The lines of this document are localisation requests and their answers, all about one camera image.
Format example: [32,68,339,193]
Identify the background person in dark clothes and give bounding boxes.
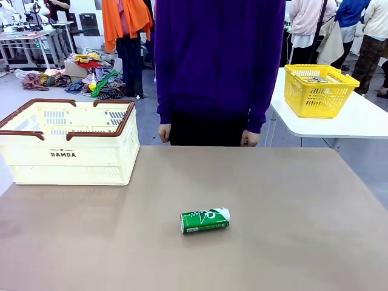
[45,0,72,22]

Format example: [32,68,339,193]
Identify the yellow plastic basket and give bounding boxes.
[284,64,361,119]

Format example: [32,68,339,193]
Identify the person in purple sweater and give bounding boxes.
[153,0,286,135]

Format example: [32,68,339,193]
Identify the white side table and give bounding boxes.
[269,67,388,140]

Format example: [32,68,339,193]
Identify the blue plaid cloth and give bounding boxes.
[94,66,118,82]

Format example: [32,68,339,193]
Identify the red cloth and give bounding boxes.
[75,59,103,70]

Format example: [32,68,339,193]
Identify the person's right hand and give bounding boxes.
[158,122,172,144]

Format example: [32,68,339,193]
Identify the person's right forearm purple sleeve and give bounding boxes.
[156,72,174,125]

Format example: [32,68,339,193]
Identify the cardboard box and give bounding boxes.
[64,59,92,80]

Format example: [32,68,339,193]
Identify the person in blue jacket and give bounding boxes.
[333,0,373,71]

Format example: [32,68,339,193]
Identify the green drink can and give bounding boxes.
[179,207,232,235]

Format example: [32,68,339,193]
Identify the grey background workbench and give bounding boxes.
[0,28,66,70]

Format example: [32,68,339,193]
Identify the cream shopping basket brown handles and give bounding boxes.
[0,98,141,186]

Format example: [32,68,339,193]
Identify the white side table leg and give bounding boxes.
[264,105,278,148]

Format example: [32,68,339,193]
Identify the black chair back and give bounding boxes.
[78,13,101,37]

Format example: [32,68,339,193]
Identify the person's left hand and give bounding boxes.
[240,129,260,148]

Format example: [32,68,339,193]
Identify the person with orange garment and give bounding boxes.
[101,0,156,98]

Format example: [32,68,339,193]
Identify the person in cream jacket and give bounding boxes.
[350,0,388,95]

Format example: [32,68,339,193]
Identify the white red background robot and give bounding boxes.
[29,0,51,25]

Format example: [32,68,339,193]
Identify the pile of colourful clothes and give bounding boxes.
[90,70,121,98]

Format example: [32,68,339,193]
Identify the black trousers of person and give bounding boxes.
[169,108,250,147]

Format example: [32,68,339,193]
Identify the beige hanging coat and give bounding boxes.
[315,17,346,66]

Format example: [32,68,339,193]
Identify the person in pink sweater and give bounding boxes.
[288,0,338,65]

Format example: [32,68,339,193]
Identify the person's left forearm purple sleeve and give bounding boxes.
[246,72,275,135]

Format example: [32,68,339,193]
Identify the pink plaid cloth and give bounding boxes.
[21,72,50,92]

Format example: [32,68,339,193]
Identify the dark checked cloth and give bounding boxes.
[96,79,127,100]

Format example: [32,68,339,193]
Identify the yellow cloth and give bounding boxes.
[73,53,101,64]

